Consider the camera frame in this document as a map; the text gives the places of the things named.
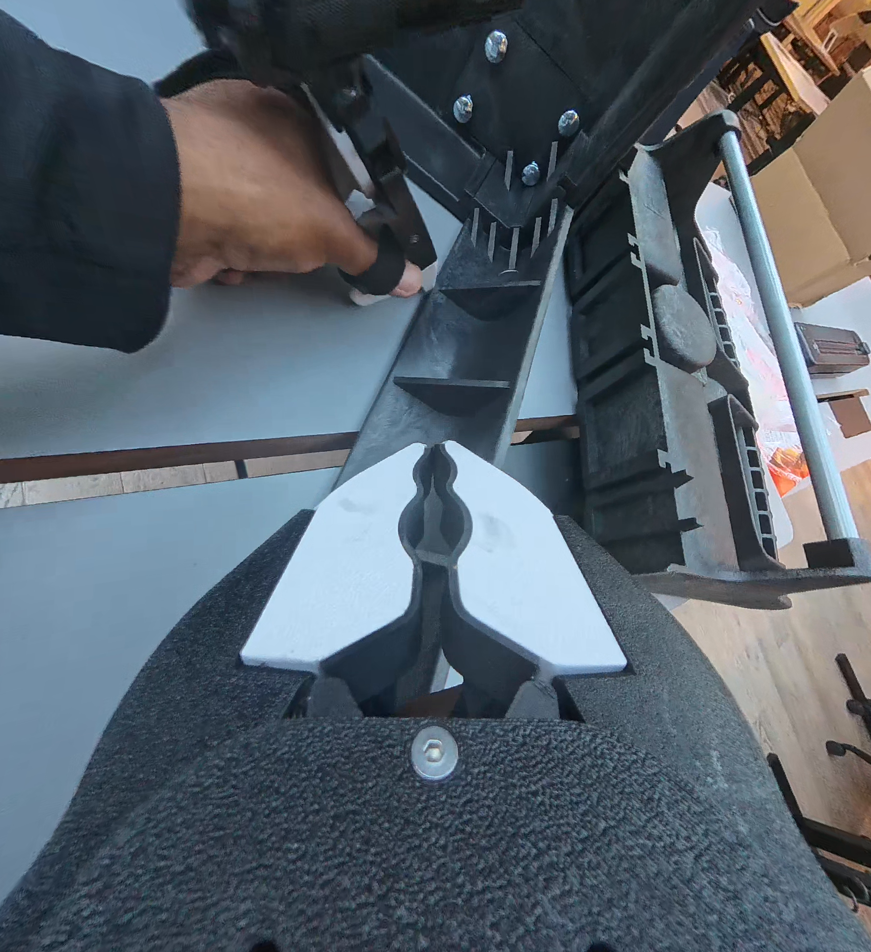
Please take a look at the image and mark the dark tool case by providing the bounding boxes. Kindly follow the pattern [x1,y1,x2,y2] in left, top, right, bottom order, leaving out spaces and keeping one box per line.
[792,321,871,376]

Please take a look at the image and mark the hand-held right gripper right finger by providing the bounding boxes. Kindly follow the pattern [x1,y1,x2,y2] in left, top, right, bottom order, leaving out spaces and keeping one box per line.
[437,441,628,708]

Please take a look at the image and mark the grey desk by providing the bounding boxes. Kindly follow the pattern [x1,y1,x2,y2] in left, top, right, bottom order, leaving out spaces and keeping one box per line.
[0,175,793,942]

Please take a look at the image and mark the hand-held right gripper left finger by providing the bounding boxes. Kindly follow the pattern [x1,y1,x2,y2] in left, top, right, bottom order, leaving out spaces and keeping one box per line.
[240,442,438,708]

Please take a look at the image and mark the black plastic cart leg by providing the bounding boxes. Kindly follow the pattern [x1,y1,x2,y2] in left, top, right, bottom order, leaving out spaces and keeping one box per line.
[335,204,578,700]

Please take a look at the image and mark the clear plastic bag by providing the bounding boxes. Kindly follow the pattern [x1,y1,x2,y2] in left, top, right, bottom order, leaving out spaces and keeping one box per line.
[699,223,812,503]

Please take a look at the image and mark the beige cardboard box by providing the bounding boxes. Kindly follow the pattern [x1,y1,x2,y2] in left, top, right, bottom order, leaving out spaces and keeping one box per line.
[748,63,871,306]

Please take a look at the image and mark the black cart tray metal handle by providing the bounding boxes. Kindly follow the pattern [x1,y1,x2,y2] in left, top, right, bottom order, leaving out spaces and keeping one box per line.
[565,112,871,611]

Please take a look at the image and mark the black office chair bases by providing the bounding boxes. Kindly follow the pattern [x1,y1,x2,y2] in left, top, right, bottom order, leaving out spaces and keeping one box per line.
[766,591,871,923]

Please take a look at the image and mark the black plastic cart shelf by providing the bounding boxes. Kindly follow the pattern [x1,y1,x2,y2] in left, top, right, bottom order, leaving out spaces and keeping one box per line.
[361,0,801,232]

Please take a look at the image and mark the person's left hand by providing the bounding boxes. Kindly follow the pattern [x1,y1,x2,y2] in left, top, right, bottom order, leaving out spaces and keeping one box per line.
[160,78,427,300]

